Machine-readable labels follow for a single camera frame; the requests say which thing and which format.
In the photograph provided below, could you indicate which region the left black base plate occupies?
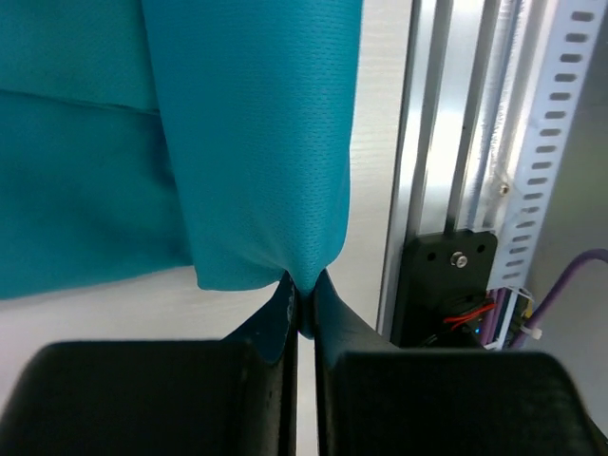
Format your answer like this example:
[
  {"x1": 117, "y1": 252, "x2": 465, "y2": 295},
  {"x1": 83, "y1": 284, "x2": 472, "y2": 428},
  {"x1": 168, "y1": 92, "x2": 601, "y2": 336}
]
[{"x1": 389, "y1": 230, "x2": 498, "y2": 349}]

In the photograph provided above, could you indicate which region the white slotted cable duct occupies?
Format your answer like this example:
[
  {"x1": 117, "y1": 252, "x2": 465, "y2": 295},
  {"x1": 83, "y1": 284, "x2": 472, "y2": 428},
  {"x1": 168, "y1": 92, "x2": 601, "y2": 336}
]
[{"x1": 489, "y1": 1, "x2": 607, "y2": 288}]

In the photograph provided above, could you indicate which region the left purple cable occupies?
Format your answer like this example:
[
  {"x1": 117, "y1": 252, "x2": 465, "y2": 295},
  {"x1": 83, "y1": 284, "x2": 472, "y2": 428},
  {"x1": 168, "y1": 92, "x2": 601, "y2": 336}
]
[{"x1": 479, "y1": 247, "x2": 608, "y2": 351}]

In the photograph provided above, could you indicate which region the aluminium front rail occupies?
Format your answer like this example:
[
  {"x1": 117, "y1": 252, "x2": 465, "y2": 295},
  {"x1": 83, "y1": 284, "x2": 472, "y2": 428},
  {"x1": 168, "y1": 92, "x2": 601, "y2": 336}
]
[{"x1": 374, "y1": 0, "x2": 566, "y2": 343}]

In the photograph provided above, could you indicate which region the teal t shirt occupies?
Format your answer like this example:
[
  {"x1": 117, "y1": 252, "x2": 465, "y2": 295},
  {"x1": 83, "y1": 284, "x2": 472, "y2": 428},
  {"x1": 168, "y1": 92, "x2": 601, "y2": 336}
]
[{"x1": 0, "y1": 0, "x2": 365, "y2": 362}]

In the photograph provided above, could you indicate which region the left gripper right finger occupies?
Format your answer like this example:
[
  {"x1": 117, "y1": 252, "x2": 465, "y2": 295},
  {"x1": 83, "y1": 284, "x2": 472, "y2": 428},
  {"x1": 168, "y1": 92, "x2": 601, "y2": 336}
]
[{"x1": 312, "y1": 273, "x2": 607, "y2": 455}]

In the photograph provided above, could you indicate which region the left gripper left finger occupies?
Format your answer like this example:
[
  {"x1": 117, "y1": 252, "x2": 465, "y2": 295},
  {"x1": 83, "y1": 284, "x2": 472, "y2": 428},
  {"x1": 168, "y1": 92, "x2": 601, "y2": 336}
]
[{"x1": 1, "y1": 276, "x2": 297, "y2": 455}]

